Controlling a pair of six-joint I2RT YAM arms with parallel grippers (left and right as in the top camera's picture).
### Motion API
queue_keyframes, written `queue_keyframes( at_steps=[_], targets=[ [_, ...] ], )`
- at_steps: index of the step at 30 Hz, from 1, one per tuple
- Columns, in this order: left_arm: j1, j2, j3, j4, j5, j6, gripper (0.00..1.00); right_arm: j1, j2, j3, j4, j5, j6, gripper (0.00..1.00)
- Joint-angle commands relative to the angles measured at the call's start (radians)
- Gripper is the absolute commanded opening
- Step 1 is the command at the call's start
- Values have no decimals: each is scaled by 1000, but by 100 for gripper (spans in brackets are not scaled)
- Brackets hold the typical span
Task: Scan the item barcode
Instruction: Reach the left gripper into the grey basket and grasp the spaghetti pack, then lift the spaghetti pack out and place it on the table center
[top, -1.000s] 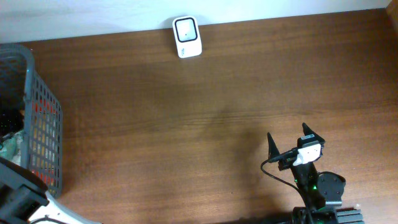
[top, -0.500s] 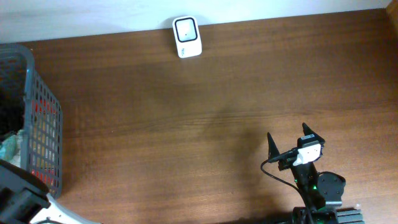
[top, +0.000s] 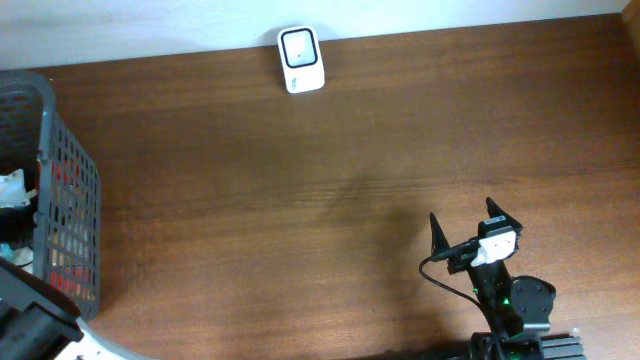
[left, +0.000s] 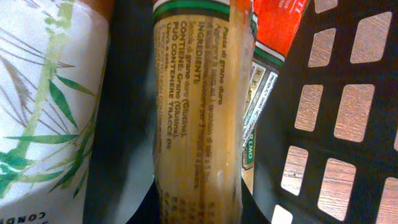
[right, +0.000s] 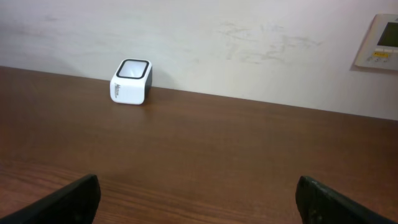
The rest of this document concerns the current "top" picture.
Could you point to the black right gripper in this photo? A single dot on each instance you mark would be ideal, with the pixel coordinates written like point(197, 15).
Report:
point(461, 263)

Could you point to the white hair product tube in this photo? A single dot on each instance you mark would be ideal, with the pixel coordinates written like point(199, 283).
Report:
point(14, 193)

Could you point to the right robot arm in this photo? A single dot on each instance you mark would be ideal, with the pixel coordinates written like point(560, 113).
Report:
point(516, 309)

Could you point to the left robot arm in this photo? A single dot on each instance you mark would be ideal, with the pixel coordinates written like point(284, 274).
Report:
point(40, 322)

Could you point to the white barcode scanner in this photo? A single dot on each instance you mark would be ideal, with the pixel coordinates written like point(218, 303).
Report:
point(301, 59)

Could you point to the grey plastic mesh basket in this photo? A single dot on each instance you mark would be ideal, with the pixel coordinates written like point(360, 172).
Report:
point(60, 219)

